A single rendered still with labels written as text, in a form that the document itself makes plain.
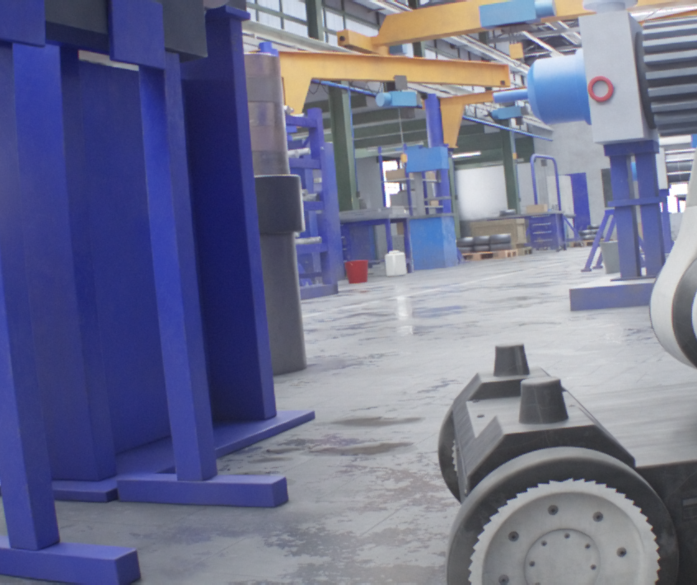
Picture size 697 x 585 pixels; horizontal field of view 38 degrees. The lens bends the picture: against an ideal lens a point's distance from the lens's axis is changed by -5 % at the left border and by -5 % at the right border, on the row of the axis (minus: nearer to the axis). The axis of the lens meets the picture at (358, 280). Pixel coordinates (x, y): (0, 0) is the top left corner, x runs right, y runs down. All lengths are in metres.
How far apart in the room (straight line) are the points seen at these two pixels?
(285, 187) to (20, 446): 2.31
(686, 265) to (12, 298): 0.80
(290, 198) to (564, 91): 2.31
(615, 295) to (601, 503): 4.26
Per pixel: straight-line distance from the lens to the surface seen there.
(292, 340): 3.55
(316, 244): 9.78
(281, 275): 3.53
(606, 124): 5.30
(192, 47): 1.76
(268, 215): 3.47
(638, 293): 5.11
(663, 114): 5.38
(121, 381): 2.17
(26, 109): 1.93
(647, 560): 0.90
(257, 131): 3.52
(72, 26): 1.49
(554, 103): 5.52
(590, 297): 5.15
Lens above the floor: 0.38
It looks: 2 degrees down
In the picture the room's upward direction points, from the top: 5 degrees counter-clockwise
